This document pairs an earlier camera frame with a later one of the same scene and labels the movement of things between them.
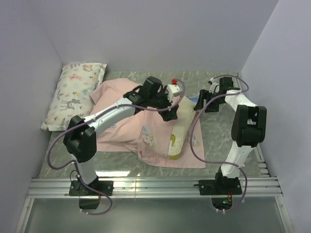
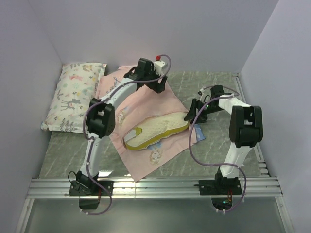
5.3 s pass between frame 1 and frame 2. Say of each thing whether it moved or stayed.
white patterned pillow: stayed
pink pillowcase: moved
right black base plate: stayed
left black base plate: stayed
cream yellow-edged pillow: moved
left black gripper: moved
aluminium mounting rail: stayed
